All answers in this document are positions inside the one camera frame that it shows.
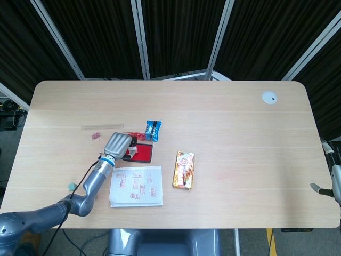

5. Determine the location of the red ink pad case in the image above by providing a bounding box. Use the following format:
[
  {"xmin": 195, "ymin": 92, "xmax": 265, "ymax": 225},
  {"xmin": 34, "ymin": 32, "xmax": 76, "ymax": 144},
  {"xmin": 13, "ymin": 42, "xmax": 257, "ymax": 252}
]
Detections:
[{"xmin": 123, "ymin": 131, "xmax": 154, "ymax": 163}]

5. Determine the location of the yellow snack box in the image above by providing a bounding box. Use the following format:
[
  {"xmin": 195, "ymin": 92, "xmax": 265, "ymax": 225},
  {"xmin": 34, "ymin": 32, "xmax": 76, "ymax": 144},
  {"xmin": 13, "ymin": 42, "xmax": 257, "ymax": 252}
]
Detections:
[{"xmin": 171, "ymin": 151, "xmax": 196, "ymax": 190}]

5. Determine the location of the black curtain panel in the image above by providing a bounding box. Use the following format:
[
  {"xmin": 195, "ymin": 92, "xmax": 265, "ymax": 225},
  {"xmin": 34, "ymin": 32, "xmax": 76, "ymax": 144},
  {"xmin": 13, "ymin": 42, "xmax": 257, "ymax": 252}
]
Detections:
[
  {"xmin": 214, "ymin": 0, "xmax": 341, "ymax": 81},
  {"xmin": 42, "ymin": 0, "xmax": 146, "ymax": 80},
  {"xmin": 142, "ymin": 0, "xmax": 227, "ymax": 79},
  {"xmin": 0, "ymin": 0, "xmax": 80, "ymax": 99}
]

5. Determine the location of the lined white notepad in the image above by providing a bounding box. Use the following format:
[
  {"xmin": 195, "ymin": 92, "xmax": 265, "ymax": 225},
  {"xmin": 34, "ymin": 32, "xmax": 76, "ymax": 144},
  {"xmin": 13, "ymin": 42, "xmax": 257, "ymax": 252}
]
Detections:
[{"xmin": 109, "ymin": 165, "xmax": 164, "ymax": 208}]

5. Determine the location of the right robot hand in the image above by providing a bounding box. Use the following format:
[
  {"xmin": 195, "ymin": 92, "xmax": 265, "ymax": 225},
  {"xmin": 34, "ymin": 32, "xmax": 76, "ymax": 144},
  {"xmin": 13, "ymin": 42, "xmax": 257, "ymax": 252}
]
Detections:
[{"xmin": 310, "ymin": 138, "xmax": 341, "ymax": 207}]

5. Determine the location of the grey partition frame post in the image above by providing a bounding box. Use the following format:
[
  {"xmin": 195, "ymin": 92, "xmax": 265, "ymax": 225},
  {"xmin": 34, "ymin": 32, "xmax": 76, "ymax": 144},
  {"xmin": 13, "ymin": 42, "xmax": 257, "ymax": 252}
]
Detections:
[
  {"xmin": 29, "ymin": 0, "xmax": 86, "ymax": 80},
  {"xmin": 205, "ymin": 0, "xmax": 235, "ymax": 80},
  {"xmin": 130, "ymin": 0, "xmax": 151, "ymax": 80},
  {"xmin": 282, "ymin": 18, "xmax": 341, "ymax": 81}
]

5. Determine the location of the blue snack packet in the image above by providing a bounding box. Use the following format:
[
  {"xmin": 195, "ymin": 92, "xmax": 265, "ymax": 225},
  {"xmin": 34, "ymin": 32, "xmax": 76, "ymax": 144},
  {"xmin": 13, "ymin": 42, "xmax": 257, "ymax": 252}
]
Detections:
[{"xmin": 144, "ymin": 120, "xmax": 163, "ymax": 143}]

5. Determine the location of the grey robot torso base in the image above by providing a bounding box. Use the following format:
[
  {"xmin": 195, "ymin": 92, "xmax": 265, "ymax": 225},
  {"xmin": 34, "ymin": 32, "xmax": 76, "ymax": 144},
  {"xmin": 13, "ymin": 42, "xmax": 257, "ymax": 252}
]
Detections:
[{"xmin": 106, "ymin": 228, "xmax": 222, "ymax": 256}]

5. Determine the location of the clear plastic ruler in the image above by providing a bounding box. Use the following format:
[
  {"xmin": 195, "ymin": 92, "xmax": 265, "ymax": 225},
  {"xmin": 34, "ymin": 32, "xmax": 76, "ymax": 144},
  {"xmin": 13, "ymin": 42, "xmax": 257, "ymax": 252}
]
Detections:
[{"xmin": 80, "ymin": 123, "xmax": 126, "ymax": 131}]

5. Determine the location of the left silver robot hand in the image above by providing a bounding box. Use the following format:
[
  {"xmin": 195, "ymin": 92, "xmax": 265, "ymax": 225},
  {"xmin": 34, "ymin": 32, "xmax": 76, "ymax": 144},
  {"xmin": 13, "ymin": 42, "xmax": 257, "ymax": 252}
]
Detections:
[{"xmin": 103, "ymin": 132, "xmax": 138, "ymax": 162}]

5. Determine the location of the white cable grommet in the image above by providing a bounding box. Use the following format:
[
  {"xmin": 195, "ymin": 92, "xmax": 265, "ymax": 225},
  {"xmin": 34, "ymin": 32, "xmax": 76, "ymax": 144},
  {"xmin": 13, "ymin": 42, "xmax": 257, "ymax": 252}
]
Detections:
[{"xmin": 261, "ymin": 91, "xmax": 278, "ymax": 105}]

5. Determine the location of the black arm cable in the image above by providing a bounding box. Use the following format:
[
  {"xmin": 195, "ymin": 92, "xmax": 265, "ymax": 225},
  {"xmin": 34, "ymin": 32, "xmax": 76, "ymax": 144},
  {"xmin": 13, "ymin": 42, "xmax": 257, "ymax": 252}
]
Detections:
[{"xmin": 47, "ymin": 159, "xmax": 102, "ymax": 256}]

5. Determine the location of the black floor equipment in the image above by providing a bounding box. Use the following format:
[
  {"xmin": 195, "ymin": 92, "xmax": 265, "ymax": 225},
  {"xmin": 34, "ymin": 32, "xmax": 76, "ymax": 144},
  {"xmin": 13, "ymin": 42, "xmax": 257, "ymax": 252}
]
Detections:
[{"xmin": 0, "ymin": 97, "xmax": 27, "ymax": 130}]

